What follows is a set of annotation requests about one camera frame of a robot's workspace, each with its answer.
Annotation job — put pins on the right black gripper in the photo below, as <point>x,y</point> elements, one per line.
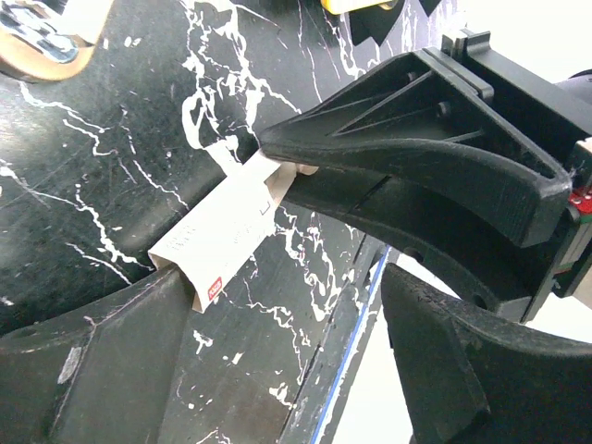
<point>511,148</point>

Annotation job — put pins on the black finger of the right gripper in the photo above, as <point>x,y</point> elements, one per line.
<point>461,249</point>

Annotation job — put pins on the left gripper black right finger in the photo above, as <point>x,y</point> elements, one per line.
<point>469,376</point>

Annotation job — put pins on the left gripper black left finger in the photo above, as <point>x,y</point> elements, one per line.
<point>99,374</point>

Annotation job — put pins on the orange framed whiteboard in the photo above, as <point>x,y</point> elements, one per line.
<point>337,7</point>

